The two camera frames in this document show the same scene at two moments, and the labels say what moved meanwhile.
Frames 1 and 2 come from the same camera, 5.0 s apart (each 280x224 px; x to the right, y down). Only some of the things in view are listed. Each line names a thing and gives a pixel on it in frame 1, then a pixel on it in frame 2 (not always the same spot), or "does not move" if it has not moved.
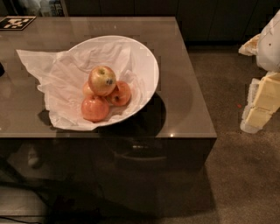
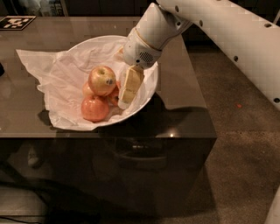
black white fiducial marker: [16, 23] does not move
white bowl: [143, 65] does not move
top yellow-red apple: [101, 80] does not move
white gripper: [269, 46] -> [137, 50]
